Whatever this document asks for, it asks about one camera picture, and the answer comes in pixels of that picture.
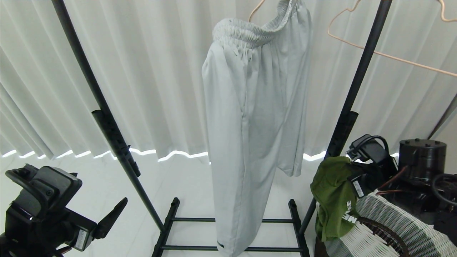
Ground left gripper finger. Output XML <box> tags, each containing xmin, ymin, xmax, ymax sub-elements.
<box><xmin>94</xmin><ymin>197</ymin><xmax>128</xmax><ymax>240</ymax></box>

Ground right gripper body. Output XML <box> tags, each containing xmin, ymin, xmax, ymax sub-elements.
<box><xmin>348</xmin><ymin>160</ymin><xmax>399</xmax><ymax>200</ymax></box>

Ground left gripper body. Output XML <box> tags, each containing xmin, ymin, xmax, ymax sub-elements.
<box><xmin>6</xmin><ymin>203</ymin><xmax>97</xmax><ymax>253</ymax></box>

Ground green long-sleeved shirt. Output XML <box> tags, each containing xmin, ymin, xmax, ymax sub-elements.
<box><xmin>310</xmin><ymin>156</ymin><xmax>362</xmax><ymax>242</ymax></box>

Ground pink clothes hanger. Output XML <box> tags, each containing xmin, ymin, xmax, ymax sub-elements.
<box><xmin>327</xmin><ymin>0</ymin><xmax>457</xmax><ymax>77</ymax></box>
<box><xmin>248</xmin><ymin>0</ymin><xmax>267</xmax><ymax>22</ymax></box>

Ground white laundry basket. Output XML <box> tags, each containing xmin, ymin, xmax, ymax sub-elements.
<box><xmin>314</xmin><ymin>191</ymin><xmax>457</xmax><ymax>257</ymax></box>

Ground black clothes rack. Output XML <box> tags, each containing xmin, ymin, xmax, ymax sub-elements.
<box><xmin>51</xmin><ymin>0</ymin><xmax>393</xmax><ymax>257</ymax></box>

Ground pale grey shorts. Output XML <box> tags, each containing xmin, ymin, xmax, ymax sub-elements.
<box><xmin>202</xmin><ymin>0</ymin><xmax>314</xmax><ymax>257</ymax></box>

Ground white curtain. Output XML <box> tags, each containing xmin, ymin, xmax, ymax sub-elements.
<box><xmin>0</xmin><ymin>0</ymin><xmax>457</xmax><ymax>163</ymax></box>

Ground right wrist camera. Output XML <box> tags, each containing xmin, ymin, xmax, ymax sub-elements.
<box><xmin>346</xmin><ymin>134</ymin><xmax>391</xmax><ymax>165</ymax></box>

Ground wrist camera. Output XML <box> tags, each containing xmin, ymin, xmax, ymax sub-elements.
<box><xmin>14</xmin><ymin>164</ymin><xmax>83</xmax><ymax>218</ymax></box>
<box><xmin>346</xmin><ymin>134</ymin><xmax>391</xmax><ymax>165</ymax></box>

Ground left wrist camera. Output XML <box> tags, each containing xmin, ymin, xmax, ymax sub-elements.
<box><xmin>14</xmin><ymin>164</ymin><xmax>83</xmax><ymax>218</ymax></box>

